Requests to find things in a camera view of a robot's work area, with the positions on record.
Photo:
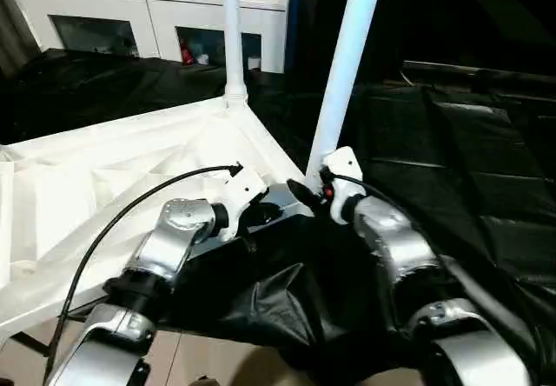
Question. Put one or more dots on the white plastic table leg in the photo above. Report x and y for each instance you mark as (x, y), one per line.
(233, 38)
(347, 73)

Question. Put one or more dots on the white plastic table top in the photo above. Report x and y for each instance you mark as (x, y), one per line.
(87, 186)

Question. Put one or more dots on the black plastic mat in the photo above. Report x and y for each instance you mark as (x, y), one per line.
(469, 186)

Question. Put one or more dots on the red bottle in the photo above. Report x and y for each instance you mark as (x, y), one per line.
(186, 53)

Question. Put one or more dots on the black bar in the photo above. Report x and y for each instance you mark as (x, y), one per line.
(486, 73)

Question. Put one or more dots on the white cabinet with glass doors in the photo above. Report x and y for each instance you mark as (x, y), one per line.
(104, 12)

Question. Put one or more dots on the grey curtain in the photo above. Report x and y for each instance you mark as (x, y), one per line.
(10, 21)

